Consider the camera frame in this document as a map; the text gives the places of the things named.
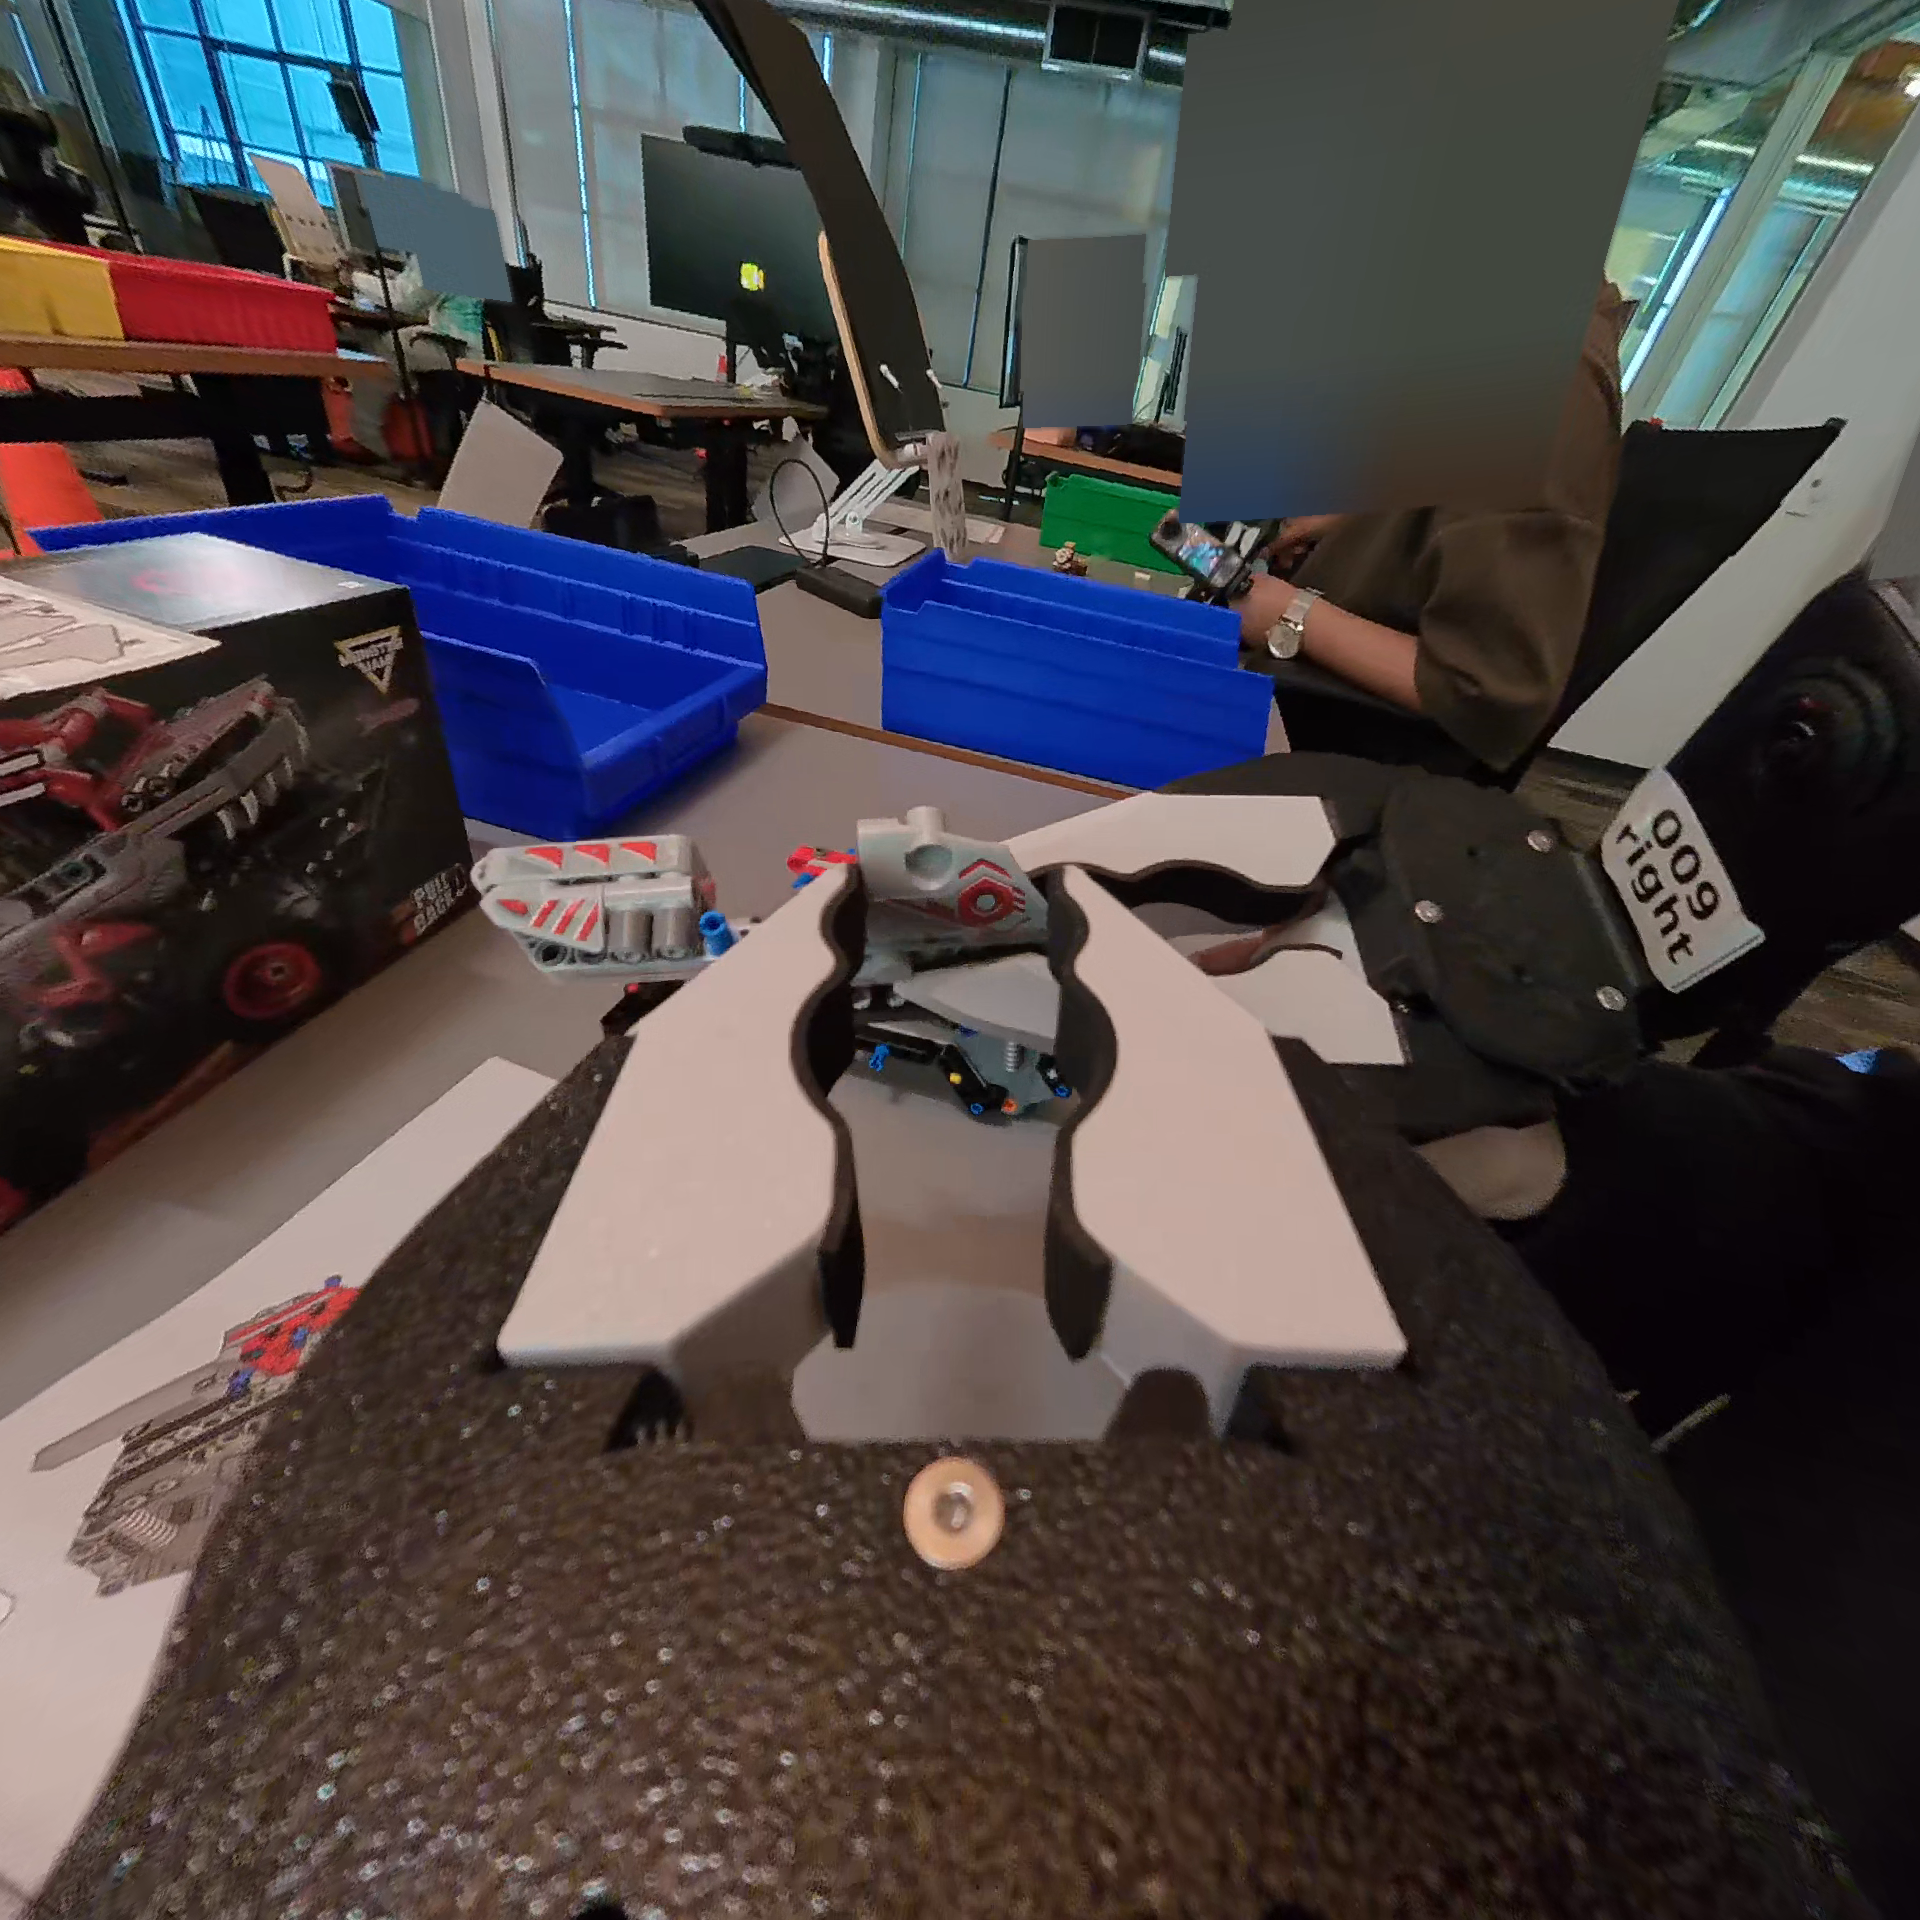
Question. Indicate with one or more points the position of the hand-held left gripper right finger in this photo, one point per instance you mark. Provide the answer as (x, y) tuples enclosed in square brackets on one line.
[(1230, 1201)]

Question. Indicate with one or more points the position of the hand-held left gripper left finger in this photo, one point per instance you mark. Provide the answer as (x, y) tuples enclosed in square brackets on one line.
[(675, 1201)]

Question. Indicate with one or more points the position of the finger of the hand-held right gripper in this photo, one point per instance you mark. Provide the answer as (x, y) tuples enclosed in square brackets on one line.
[(1200, 832), (1321, 999)]

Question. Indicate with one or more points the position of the grey red toy truck model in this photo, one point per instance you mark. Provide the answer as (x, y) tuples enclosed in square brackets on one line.
[(960, 885)]

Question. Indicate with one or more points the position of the red toy beam assembly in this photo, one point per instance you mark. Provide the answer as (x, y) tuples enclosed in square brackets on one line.
[(818, 862)]

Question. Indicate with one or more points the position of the person's right forearm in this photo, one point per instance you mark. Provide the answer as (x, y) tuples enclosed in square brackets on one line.
[(1725, 1275)]

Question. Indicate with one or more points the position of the small blue storage bin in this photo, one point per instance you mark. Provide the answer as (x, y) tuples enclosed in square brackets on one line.
[(1050, 674)]

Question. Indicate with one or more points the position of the green bin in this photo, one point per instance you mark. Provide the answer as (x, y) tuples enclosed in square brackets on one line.
[(1111, 518)]

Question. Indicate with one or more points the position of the white instruction booklet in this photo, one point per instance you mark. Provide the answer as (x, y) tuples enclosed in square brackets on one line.
[(300, 1275)]

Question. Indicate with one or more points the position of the printed paper strip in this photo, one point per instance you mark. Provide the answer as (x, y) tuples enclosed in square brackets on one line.
[(950, 495)]

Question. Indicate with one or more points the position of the black chair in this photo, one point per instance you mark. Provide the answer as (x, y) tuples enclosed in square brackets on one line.
[(1680, 554)]

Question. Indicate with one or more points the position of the black rectangular device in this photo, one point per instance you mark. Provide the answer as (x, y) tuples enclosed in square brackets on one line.
[(841, 591)]

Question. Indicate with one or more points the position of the white laptop stand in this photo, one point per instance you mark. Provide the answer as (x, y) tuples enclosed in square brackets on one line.
[(884, 510)]

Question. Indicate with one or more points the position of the large blue storage bin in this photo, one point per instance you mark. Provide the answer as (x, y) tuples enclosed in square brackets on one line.
[(570, 661)]

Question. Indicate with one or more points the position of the black toy set box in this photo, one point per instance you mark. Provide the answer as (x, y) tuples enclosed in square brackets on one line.
[(180, 841)]

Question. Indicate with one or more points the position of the black curved plywood board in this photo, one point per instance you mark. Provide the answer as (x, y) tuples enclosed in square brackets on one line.
[(841, 195)]

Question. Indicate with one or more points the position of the pale cardboard sheet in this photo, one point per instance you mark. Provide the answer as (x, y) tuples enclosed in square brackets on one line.
[(502, 464)]

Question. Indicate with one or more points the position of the black monitor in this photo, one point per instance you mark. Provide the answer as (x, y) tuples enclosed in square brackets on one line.
[(720, 241)]

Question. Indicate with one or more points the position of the white printed sheet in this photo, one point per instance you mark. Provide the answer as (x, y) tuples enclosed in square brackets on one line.
[(91, 638)]

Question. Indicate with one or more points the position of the red bin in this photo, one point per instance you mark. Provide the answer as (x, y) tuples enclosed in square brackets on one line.
[(225, 308)]

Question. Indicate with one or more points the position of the yellow bin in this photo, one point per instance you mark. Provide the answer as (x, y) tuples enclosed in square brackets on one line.
[(61, 293)]

